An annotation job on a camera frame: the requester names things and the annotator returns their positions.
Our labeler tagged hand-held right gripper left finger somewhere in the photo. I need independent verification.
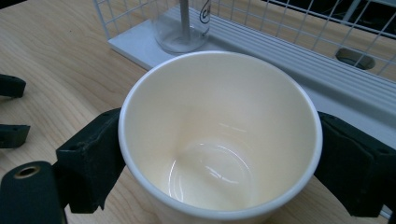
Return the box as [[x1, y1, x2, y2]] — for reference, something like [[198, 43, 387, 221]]
[[55, 107, 127, 215]]

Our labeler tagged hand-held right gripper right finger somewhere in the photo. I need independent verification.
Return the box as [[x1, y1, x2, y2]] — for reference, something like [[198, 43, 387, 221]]
[[313, 111, 396, 218]]

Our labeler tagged white wire shelf rack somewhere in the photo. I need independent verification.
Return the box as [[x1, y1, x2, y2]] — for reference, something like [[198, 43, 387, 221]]
[[92, 0, 396, 220]]

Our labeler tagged cream ceramic mug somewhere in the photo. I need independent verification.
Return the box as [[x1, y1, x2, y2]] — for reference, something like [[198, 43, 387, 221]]
[[117, 49, 324, 224]]

